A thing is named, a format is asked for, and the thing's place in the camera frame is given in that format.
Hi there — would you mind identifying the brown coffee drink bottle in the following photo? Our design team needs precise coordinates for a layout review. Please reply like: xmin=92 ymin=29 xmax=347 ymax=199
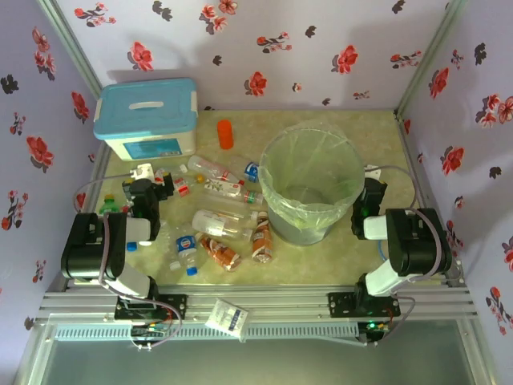
xmin=251 ymin=211 xmax=275 ymax=265

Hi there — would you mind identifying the slotted grey cable duct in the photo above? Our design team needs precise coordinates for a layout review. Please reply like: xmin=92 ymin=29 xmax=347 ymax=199
xmin=54 ymin=322 xmax=360 ymax=342

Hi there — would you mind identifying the aluminium frame post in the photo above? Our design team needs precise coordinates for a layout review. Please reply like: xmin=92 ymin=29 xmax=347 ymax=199
xmin=34 ymin=0 xmax=104 ymax=99
xmin=394 ymin=0 xmax=470 ymax=117

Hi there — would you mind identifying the orange patterned drink bottle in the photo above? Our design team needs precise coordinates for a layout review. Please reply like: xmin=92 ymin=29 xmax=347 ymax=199
xmin=197 ymin=231 xmax=244 ymax=274

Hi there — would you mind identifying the small clear bottle red label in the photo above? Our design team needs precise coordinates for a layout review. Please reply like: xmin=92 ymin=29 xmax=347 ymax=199
xmin=172 ymin=174 xmax=204 ymax=199

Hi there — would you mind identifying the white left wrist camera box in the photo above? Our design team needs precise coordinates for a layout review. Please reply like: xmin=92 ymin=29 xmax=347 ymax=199
xmin=130 ymin=163 xmax=156 ymax=181

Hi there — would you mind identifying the white paper packet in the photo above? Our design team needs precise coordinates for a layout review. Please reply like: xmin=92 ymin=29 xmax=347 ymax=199
xmin=204 ymin=298 xmax=248 ymax=342

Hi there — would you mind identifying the grey round waste bin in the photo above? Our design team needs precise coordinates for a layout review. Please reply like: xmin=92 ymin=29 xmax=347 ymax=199
xmin=259 ymin=120 xmax=366 ymax=246

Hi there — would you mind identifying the aluminium frame cross rail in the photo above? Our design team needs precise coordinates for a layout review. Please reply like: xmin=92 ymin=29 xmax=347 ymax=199
xmin=38 ymin=284 xmax=480 ymax=320

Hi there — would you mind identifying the long clear bottle white cap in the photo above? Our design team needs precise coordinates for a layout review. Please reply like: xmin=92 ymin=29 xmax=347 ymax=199
xmin=208 ymin=208 xmax=261 ymax=225

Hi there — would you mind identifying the clear bottle red white label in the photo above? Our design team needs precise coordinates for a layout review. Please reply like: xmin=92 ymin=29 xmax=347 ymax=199
xmin=187 ymin=155 xmax=244 ymax=186

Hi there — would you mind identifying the blue lidded white storage box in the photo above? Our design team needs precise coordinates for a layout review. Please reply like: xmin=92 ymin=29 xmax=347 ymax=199
xmin=93 ymin=77 xmax=200 ymax=162

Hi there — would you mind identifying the green soda bottle yellow cap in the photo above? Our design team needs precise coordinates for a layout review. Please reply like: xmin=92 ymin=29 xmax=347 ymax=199
xmin=99 ymin=193 xmax=131 ymax=216

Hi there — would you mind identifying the clear bottle green red label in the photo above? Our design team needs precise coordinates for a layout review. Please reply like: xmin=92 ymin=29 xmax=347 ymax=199
xmin=224 ymin=187 xmax=265 ymax=206

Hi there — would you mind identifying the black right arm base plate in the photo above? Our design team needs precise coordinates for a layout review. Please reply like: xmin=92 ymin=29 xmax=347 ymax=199
xmin=327 ymin=291 xmax=402 ymax=318

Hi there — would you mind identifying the clear bottle blue white label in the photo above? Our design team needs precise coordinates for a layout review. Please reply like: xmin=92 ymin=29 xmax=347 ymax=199
xmin=230 ymin=155 xmax=262 ymax=184

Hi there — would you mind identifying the orange plastic cylinder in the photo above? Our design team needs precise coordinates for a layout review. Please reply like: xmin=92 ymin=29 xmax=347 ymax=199
xmin=216 ymin=119 xmax=235 ymax=151

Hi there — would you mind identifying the clear bottle orange V label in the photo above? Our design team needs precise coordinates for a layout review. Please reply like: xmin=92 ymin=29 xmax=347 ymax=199
xmin=191 ymin=209 xmax=254 ymax=242

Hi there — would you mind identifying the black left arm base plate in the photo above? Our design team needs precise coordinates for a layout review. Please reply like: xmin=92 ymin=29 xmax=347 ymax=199
xmin=115 ymin=294 xmax=189 ymax=322

